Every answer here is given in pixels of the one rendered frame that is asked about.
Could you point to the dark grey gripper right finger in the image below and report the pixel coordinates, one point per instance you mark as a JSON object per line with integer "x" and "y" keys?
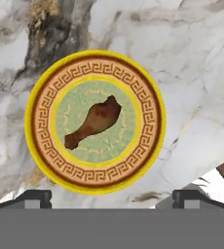
{"x": 188, "y": 195}

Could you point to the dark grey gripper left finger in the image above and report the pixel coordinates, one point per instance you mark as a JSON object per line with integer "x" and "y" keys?
{"x": 36, "y": 196}

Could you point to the brown chicken drumstick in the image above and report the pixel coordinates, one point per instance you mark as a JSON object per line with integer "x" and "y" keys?
{"x": 99, "y": 118}

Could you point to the yellow rimmed patterned plate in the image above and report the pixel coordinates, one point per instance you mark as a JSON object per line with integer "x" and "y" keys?
{"x": 49, "y": 129}

